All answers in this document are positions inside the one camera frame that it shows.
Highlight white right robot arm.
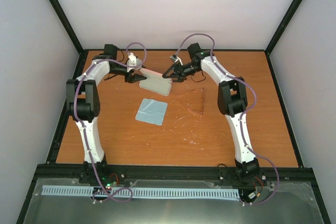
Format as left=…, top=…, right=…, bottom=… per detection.
left=162, top=43, right=260, bottom=184

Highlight light blue cleaning cloth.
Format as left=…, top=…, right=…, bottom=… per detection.
left=135, top=99, right=167, bottom=126

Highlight black frame post left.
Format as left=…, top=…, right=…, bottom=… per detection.
left=49, top=0, right=84, bottom=54

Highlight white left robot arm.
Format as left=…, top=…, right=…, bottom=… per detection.
left=66, top=44, right=147, bottom=184

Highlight light blue cable duct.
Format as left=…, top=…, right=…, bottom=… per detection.
left=40, top=185, right=240, bottom=201

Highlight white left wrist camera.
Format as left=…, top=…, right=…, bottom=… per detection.
left=126, top=52, right=142, bottom=72

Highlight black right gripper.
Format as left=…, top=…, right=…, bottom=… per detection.
left=162, top=62, right=200, bottom=83

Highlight black frame post right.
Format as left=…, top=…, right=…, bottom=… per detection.
left=265, top=0, right=303, bottom=56

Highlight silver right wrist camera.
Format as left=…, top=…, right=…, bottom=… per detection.
left=170, top=55, right=183, bottom=65

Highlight pink glasses case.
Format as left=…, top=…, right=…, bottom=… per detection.
left=139, top=68, right=172, bottom=96

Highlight thin brown frame glasses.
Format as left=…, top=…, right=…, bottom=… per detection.
left=172, top=88, right=205, bottom=115

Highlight black frame post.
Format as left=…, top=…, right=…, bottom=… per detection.
left=265, top=0, right=303, bottom=56
left=49, top=0, right=84, bottom=54

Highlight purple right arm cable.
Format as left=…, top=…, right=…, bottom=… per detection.
left=175, top=33, right=279, bottom=206

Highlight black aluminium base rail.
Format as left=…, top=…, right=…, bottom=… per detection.
left=35, top=163, right=316, bottom=189

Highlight clear acrylic cover sheet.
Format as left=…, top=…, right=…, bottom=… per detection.
left=23, top=179, right=323, bottom=223

